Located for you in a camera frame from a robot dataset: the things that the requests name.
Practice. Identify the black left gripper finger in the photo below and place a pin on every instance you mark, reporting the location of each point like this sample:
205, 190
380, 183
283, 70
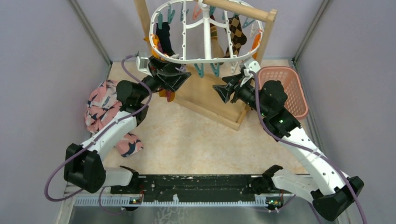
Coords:
172, 81
155, 65

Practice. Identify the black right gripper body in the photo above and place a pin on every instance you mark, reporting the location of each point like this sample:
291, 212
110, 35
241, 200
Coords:
246, 93

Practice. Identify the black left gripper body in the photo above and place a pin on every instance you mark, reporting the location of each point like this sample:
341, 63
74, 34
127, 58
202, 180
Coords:
154, 73

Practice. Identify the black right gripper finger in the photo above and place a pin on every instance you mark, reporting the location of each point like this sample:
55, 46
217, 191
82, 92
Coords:
234, 79
227, 92

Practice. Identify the lilac clothespin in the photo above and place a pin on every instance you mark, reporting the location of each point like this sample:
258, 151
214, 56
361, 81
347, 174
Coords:
183, 68

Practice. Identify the maroon purple striped sock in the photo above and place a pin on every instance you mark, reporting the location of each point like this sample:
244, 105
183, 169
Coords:
169, 95

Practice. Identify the teal clothespin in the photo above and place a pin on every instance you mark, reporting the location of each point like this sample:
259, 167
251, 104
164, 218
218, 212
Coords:
215, 68
200, 69

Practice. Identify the white plastic sock hanger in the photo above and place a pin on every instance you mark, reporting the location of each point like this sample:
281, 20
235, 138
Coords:
264, 20

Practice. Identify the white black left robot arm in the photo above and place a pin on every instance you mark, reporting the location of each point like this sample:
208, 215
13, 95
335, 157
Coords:
83, 163

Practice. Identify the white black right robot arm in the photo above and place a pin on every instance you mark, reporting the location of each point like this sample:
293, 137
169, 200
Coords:
329, 191

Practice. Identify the wooden hanger stand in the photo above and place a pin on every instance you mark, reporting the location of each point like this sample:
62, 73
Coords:
197, 93

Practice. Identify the orange clothespin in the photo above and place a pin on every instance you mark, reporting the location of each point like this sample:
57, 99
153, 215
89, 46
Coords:
156, 46
256, 43

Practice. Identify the black white striped sock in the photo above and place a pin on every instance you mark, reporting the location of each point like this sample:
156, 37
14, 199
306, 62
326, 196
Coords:
163, 35

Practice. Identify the brown argyle sock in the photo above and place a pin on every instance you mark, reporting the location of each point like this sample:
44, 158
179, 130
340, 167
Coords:
238, 38

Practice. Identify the pink laundry basket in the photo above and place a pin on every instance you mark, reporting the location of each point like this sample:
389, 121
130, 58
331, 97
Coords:
296, 102

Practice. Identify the pink navy patterned cloth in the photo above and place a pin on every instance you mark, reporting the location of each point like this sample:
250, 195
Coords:
102, 106

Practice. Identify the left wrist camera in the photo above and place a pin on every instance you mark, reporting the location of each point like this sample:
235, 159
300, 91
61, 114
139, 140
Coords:
142, 62

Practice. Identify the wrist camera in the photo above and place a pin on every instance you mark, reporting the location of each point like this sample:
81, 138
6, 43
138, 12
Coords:
142, 62
249, 65

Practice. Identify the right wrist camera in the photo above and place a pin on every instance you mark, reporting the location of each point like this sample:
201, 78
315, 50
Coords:
249, 65

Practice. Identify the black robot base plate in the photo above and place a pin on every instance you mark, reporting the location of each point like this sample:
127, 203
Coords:
198, 188

